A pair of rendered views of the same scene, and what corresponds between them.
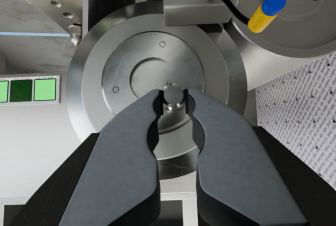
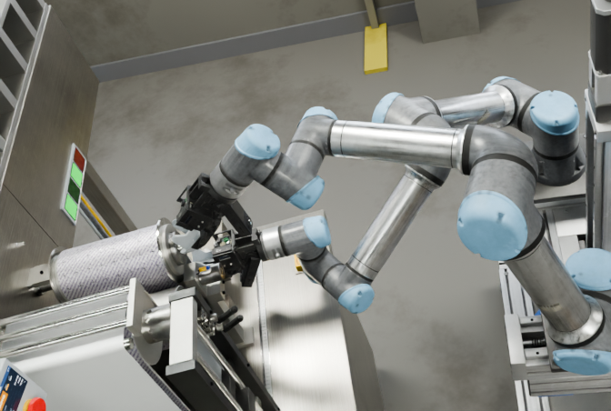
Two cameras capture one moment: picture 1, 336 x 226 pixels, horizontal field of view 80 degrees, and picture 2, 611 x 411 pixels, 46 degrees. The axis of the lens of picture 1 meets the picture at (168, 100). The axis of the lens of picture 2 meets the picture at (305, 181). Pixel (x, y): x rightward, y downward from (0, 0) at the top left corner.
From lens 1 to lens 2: 1.53 m
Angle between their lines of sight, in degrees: 77
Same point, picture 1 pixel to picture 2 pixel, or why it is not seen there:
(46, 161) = (32, 164)
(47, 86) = (72, 210)
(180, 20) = (187, 267)
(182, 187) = not seen: outside the picture
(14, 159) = (39, 145)
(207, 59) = (178, 268)
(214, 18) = (187, 276)
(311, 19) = not seen: hidden behind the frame
